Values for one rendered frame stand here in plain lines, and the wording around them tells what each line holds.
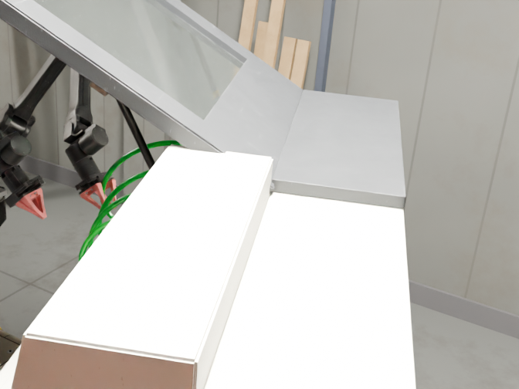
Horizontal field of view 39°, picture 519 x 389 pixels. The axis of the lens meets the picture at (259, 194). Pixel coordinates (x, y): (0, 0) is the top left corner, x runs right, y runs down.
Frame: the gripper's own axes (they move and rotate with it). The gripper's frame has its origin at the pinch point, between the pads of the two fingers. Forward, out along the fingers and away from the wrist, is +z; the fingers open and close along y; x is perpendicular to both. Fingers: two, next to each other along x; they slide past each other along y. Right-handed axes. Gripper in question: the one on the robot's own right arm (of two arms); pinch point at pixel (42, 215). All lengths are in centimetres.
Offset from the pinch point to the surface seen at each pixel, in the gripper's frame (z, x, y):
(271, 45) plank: -16, 200, -8
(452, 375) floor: 160, 156, -9
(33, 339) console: 20, -80, 69
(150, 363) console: 30, -77, 78
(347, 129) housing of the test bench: 28, 33, 70
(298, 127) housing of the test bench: 20, 27, 63
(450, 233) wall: 114, 209, 9
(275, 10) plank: -29, 203, 4
